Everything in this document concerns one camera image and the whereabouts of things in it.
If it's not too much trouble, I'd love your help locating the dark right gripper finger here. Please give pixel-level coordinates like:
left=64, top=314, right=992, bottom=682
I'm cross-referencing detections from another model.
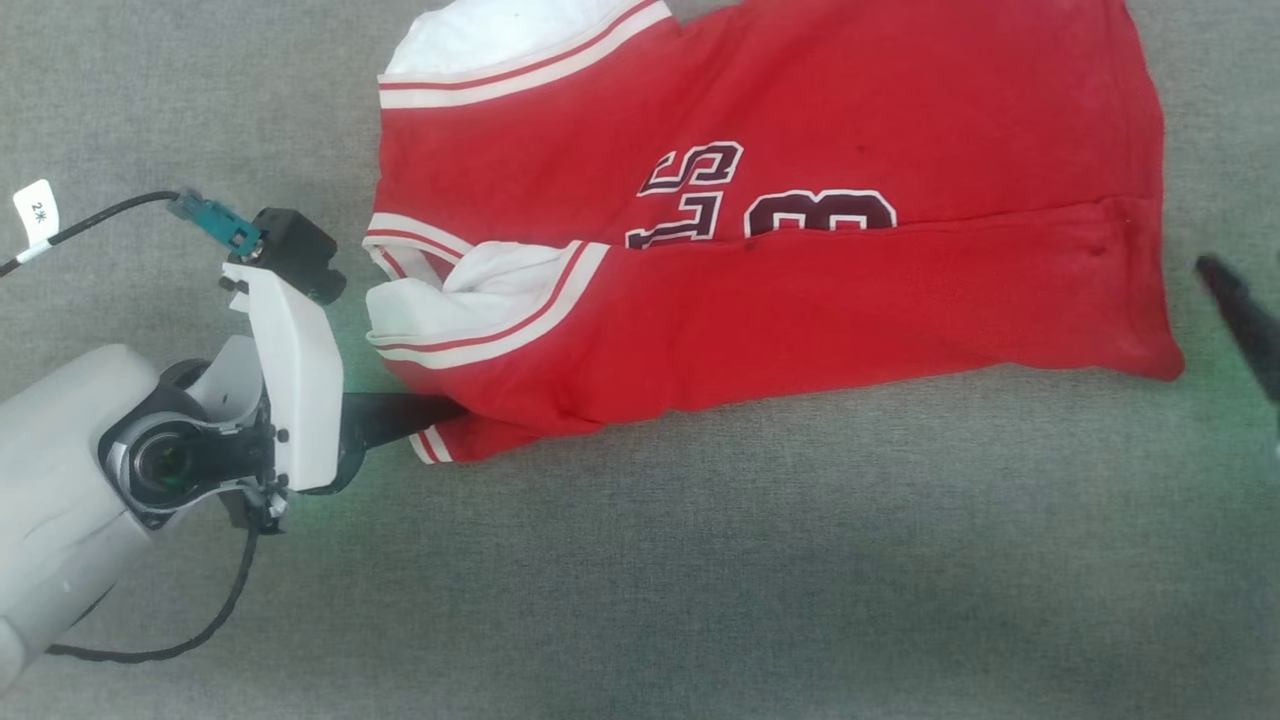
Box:
left=1195, top=254, right=1280, bottom=403

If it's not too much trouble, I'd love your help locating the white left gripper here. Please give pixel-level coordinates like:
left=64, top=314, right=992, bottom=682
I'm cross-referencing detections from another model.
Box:
left=98, top=260, right=472, bottom=533

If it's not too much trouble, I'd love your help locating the red white basketball jersey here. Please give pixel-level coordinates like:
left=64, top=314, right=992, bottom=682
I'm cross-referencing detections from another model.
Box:
left=362, top=0, right=1187, bottom=466

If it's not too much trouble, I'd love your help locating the thin black cable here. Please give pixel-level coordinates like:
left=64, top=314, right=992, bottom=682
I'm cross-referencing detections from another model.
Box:
left=0, top=190, right=183, bottom=279
left=45, top=520, right=263, bottom=665

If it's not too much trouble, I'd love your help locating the teal cable connector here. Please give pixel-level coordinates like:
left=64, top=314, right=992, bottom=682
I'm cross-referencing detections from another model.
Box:
left=167, top=189, right=264, bottom=257

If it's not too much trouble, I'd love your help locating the white cable label tag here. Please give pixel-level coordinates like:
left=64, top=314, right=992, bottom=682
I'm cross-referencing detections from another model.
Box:
left=12, top=179, right=62, bottom=264

